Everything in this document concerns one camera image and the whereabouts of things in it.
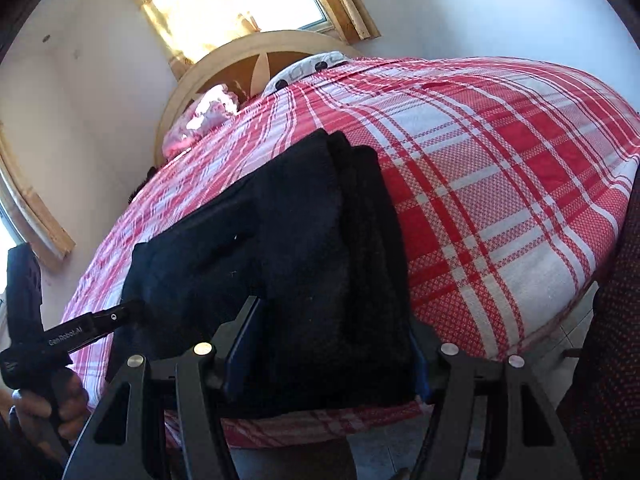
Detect red plaid bedspread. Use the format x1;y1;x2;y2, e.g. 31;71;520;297
60;55;640;448

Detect black pants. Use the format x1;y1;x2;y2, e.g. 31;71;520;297
105;128;426;421

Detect cream wooden headboard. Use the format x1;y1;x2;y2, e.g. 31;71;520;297
154;32;358;168

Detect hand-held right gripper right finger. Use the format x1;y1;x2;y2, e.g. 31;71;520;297
407;325;583;480

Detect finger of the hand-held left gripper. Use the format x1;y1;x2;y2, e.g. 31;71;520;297
82;299;147;333

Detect person's dark dotted clothing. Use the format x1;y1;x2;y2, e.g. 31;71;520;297
560;160;640;480

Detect yellow patterned curtain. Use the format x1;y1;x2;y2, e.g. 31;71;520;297
315;0;383;43
0;120;77;272
122;0;263;81

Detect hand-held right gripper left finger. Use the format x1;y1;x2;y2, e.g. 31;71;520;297
62;296;266;480

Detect pink floral pillow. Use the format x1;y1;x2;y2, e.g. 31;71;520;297
162;84;241;158

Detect white black-patterned pillow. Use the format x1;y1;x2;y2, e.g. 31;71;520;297
262;50;351;96

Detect person's left hand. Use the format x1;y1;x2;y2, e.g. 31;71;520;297
9;370;90;466

